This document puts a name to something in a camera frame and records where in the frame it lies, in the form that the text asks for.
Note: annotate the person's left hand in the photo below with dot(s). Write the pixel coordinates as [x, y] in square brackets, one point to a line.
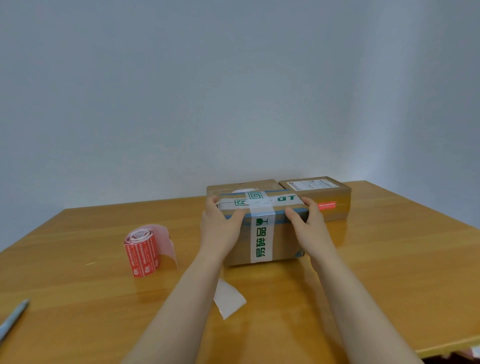
[219, 232]

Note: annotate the person's right hand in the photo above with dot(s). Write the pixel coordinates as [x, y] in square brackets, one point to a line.
[313, 232]

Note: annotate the box with green GT tape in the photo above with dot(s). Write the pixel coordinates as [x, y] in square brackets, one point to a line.
[285, 240]

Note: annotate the single red label paper sticker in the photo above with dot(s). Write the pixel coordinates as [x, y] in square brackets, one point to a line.
[327, 206]

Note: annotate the cardboard box with torn tape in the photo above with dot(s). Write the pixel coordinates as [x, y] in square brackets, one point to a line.
[337, 195]

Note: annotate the wide cardboard box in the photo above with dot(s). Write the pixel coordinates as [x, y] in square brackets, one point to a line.
[225, 187]

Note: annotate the white backing paper piece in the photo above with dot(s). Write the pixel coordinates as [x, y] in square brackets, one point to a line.
[228, 300]

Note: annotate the roll of red stickers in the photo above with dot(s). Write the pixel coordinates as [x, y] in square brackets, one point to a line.
[144, 255]

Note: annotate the person's right forearm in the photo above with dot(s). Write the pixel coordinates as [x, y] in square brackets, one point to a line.
[360, 315]

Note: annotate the person's left forearm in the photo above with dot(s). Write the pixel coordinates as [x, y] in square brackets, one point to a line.
[180, 315]

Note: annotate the light blue pen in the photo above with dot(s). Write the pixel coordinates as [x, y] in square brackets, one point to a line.
[13, 317]

